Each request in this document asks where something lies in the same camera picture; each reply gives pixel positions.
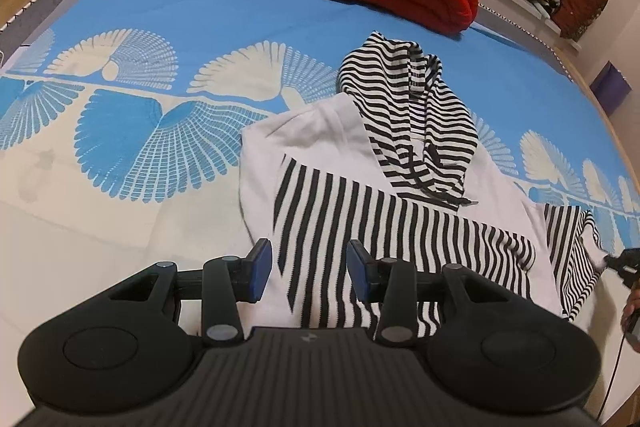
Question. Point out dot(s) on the dark red bag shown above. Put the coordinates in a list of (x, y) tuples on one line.
[(580, 4)]

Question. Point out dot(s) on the purple box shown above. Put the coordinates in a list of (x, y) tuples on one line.
[(607, 83)]

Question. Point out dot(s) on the blue fan-patterned bed sheet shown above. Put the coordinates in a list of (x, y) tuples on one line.
[(200, 19)]

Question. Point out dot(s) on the black white striped hoodie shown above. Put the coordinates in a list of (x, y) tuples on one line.
[(320, 142)]

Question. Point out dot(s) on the person's right hand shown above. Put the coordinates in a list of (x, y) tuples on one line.
[(633, 302)]

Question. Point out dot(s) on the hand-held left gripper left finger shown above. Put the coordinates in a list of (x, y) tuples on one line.
[(261, 271)]

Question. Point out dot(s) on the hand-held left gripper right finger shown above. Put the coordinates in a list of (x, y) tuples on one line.
[(356, 268)]

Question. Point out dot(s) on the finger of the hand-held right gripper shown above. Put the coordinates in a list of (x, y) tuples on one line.
[(622, 264)]

